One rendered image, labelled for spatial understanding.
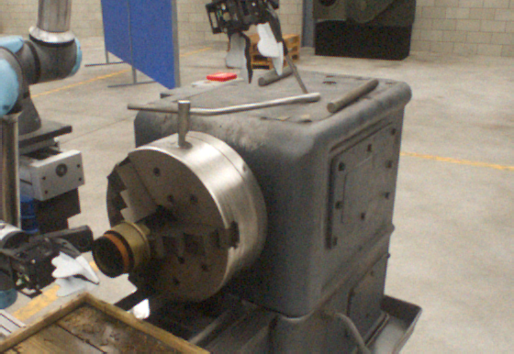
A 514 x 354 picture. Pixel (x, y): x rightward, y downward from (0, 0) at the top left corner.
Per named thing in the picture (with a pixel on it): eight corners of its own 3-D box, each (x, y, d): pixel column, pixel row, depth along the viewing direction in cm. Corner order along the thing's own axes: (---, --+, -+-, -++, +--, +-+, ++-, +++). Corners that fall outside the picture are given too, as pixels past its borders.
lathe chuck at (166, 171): (135, 248, 125) (137, 117, 111) (249, 307, 108) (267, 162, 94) (106, 263, 119) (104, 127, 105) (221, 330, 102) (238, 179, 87)
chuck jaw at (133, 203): (157, 213, 107) (127, 161, 108) (172, 203, 104) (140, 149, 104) (117, 234, 99) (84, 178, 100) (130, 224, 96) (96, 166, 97)
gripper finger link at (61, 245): (76, 276, 89) (44, 260, 94) (84, 271, 90) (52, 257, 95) (72, 251, 87) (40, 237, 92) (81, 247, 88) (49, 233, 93)
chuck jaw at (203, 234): (183, 211, 103) (233, 218, 95) (186, 236, 104) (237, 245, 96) (141, 233, 95) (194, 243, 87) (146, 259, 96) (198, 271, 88)
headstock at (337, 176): (261, 182, 180) (262, 64, 165) (403, 218, 151) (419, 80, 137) (133, 255, 137) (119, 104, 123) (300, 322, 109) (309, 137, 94)
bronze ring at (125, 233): (122, 209, 100) (84, 226, 94) (160, 221, 95) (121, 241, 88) (127, 253, 104) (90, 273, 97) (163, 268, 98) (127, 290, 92)
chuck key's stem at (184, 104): (173, 160, 100) (177, 101, 94) (174, 156, 102) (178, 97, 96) (185, 162, 100) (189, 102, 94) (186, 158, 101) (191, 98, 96)
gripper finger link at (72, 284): (78, 314, 84) (41, 293, 90) (106, 296, 88) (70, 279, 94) (75, 296, 83) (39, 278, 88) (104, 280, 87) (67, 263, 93)
